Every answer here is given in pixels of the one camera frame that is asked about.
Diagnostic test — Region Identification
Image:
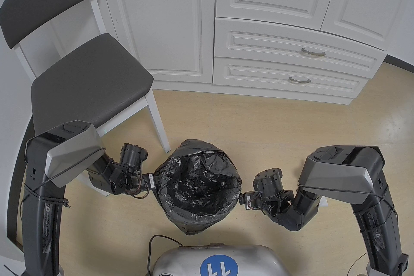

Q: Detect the black cable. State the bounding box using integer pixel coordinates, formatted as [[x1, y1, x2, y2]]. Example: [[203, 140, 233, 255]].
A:
[[147, 235, 185, 273]]

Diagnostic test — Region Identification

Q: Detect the black plastic bag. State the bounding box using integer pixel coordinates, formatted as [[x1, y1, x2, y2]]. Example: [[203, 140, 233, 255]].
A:
[[155, 139, 244, 235]]

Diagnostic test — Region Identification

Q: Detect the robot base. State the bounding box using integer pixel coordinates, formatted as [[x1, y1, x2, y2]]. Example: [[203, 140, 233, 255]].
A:
[[152, 244, 290, 276]]

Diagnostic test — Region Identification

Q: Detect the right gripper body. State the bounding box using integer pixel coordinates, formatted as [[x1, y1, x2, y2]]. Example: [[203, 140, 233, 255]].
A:
[[240, 190, 261, 212]]

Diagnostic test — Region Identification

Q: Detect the grey and white chair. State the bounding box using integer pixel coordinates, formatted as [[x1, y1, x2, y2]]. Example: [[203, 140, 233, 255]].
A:
[[0, 0, 171, 198]]

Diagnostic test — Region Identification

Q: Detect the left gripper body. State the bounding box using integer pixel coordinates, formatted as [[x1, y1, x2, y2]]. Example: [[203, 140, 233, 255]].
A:
[[139, 172, 160, 193]]

